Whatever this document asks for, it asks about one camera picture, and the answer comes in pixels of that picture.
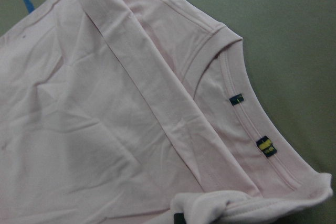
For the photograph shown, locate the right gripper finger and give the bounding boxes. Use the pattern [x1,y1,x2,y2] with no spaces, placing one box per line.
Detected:
[173,213,186,224]

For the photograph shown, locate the pink Snoopy t-shirt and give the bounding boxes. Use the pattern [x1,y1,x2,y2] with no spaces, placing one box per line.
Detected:
[1,0,333,223]

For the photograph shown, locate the brown table cover mat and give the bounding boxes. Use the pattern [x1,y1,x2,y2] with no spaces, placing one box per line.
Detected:
[0,0,336,224]

